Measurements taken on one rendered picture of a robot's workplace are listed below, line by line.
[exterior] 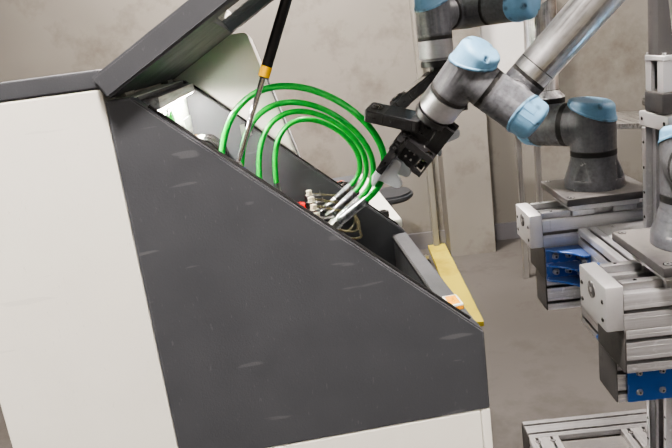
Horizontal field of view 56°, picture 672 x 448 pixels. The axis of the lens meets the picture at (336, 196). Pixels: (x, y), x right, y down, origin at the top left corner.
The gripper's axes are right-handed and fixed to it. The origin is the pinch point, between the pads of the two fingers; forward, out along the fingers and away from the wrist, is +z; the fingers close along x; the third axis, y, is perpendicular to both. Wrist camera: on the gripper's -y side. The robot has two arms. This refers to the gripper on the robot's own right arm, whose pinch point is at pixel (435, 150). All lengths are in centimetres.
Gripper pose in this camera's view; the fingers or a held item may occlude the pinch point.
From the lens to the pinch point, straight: 146.1
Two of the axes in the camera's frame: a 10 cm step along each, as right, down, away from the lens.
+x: -1.1, -2.2, 9.7
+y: 9.9, -1.5, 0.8
